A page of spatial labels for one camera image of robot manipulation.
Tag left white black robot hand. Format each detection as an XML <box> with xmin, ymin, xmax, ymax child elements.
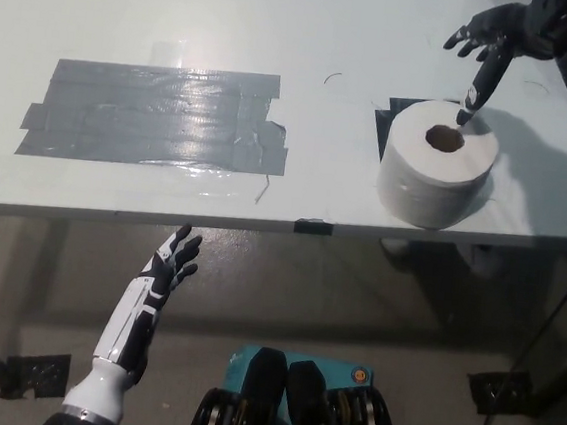
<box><xmin>90</xmin><ymin>215</ymin><xmax>205</xmax><ymax>390</ymax></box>

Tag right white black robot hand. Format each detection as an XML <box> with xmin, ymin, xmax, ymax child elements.
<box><xmin>436</xmin><ymin>0</ymin><xmax>534</xmax><ymax>134</ymax></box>

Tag white toilet paper roll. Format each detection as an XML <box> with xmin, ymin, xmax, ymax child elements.
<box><xmin>372</xmin><ymin>94</ymin><xmax>505</xmax><ymax>238</ymax></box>

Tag clear glossy tape strip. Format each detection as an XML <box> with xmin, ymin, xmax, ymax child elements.
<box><xmin>0</xmin><ymin>142</ymin><xmax>269</xmax><ymax>207</ymax></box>

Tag black tape square patch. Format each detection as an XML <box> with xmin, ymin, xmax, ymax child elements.
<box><xmin>366</xmin><ymin>94</ymin><xmax>499</xmax><ymax>203</ymax></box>

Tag small black tape piece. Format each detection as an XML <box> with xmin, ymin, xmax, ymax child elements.
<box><xmin>293</xmin><ymin>217</ymin><xmax>335</xmax><ymax>237</ymax></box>

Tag light sneaker shoe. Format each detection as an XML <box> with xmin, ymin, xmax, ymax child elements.
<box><xmin>376</xmin><ymin>236</ymin><xmax>442</xmax><ymax>284</ymax></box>

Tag grey duct tape patch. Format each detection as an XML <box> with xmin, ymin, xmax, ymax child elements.
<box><xmin>13</xmin><ymin>50</ymin><xmax>298</xmax><ymax>180</ymax></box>

